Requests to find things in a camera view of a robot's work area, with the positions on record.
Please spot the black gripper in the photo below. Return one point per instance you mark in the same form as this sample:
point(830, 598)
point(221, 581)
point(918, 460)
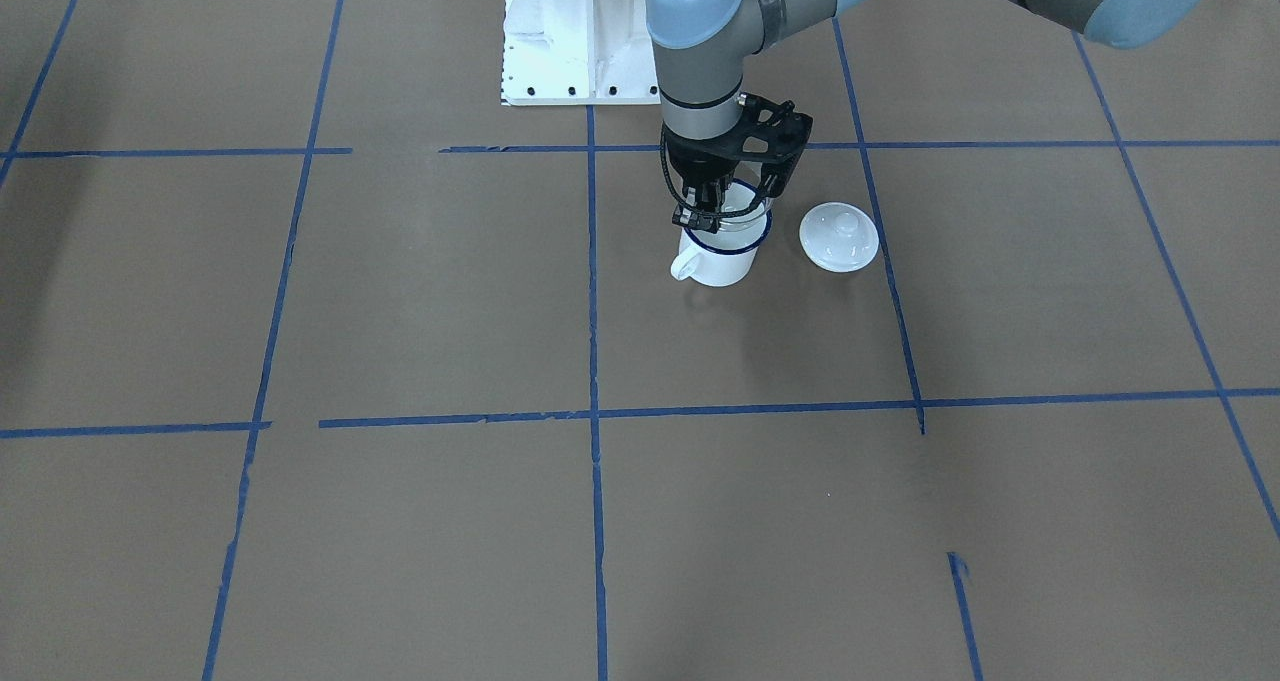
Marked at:
point(693, 168)

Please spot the clear glass funnel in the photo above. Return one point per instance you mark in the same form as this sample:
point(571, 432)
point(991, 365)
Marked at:
point(737, 234)

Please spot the white enamel cup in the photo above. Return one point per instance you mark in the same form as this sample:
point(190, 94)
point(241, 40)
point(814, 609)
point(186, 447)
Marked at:
point(719, 259)

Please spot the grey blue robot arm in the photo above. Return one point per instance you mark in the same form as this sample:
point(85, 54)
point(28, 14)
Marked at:
point(700, 47)

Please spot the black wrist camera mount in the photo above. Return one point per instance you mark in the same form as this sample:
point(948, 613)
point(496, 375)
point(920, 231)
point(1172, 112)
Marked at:
point(772, 135)

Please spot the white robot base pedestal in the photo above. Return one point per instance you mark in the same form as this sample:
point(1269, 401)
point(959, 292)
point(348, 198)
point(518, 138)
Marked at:
point(563, 52)

